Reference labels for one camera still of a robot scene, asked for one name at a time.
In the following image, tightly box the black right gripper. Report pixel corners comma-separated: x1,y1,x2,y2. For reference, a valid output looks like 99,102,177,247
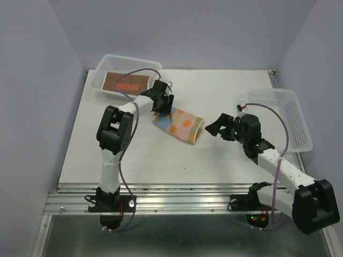
204,113,248,145

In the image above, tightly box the orange polka dot towel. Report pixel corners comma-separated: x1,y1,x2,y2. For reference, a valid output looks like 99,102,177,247
152,107,204,145

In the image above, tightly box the brown red checked towel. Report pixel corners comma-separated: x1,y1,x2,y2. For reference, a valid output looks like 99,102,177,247
101,72,152,96

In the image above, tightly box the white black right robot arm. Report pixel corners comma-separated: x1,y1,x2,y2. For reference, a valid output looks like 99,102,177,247
205,114,340,235

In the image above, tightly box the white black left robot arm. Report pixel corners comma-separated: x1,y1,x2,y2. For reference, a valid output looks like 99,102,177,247
92,80,174,212

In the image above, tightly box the white perforated basket right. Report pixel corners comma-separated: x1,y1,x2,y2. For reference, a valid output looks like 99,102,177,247
245,88,313,153

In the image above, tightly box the white perforated basket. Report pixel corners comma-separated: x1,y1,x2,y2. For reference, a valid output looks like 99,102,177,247
245,88,313,153
90,54,162,98

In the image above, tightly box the white perforated basket left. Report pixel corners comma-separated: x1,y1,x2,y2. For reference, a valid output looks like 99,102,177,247
90,54,162,98

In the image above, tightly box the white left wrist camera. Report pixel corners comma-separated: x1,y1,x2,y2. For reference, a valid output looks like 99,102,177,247
162,80,173,88

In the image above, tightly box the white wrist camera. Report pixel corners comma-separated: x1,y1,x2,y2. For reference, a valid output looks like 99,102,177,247
162,80,173,88
236,104,248,118

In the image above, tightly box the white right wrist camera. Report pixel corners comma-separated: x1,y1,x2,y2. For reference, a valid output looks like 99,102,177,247
236,104,248,118

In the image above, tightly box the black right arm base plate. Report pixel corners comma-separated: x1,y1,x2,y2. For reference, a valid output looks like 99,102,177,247
227,182,273,211

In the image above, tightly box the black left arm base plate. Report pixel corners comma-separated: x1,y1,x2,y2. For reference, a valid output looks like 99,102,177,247
84,195,136,213

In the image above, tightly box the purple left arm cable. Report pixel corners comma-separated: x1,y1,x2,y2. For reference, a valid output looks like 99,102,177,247
111,69,163,233

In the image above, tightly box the aluminium mounting rail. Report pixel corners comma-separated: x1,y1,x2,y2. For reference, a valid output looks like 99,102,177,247
42,183,330,215

